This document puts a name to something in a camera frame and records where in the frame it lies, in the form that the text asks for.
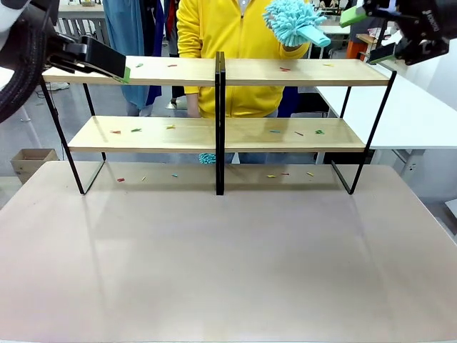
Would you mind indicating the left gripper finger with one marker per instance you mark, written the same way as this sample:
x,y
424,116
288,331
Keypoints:
x,y
107,59
80,68

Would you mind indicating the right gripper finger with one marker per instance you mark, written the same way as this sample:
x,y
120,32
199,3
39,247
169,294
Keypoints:
x,y
383,53
353,16

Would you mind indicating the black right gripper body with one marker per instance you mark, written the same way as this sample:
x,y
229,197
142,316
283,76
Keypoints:
x,y
430,32

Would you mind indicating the hanging dark blue garment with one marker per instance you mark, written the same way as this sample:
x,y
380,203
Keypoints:
x,y
153,32

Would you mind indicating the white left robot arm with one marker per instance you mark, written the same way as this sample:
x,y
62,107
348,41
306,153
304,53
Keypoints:
x,y
9,30

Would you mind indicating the white background desk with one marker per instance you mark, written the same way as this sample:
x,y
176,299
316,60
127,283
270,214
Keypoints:
x,y
335,29

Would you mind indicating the white shoe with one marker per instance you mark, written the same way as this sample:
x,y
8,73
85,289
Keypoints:
x,y
57,86

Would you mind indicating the person's right hand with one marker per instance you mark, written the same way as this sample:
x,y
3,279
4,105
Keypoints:
x,y
193,107

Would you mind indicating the teal microfiber duster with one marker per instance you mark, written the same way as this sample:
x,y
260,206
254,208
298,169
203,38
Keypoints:
x,y
289,19
207,158

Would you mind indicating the person in yellow hoodie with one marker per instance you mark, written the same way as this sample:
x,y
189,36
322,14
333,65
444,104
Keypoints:
x,y
232,32

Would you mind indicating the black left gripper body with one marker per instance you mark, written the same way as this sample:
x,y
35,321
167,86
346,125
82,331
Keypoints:
x,y
66,50

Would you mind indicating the large white table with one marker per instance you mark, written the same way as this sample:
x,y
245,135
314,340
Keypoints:
x,y
392,114

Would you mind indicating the hanging blue coat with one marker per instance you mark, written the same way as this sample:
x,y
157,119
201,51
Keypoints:
x,y
125,32

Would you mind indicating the brown cardboard box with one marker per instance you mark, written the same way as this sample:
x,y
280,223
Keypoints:
x,y
34,166

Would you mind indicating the orange box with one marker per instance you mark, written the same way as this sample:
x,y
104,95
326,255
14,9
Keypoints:
x,y
355,50

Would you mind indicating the white table with slanted leg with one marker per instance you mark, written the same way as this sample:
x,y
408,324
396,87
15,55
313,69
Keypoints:
x,y
6,76

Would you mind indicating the small wooden table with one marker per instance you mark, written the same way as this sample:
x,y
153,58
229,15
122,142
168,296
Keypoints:
x,y
366,37

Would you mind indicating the royal blue cloth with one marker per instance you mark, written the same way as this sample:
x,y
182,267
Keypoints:
x,y
287,103

